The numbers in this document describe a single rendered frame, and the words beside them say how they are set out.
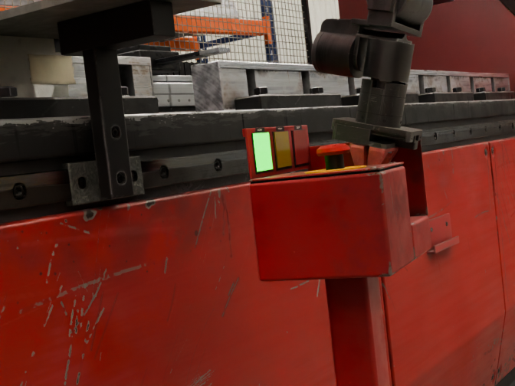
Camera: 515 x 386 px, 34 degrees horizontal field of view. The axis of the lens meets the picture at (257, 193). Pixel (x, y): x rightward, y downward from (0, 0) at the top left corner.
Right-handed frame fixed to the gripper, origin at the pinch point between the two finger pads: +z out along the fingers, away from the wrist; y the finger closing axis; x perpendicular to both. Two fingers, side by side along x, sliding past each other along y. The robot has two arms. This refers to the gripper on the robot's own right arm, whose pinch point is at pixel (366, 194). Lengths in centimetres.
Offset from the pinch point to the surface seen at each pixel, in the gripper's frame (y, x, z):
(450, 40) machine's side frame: 35, -199, -27
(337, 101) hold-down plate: 24, -55, -8
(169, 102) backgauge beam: 57, -47, -3
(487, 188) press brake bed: 2, -118, 11
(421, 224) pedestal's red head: -7.6, -0.4, 2.3
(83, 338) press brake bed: 22.5, 26.4, 18.5
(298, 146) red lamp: 10.1, -0.1, -4.4
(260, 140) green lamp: 10.5, 12.0, -5.8
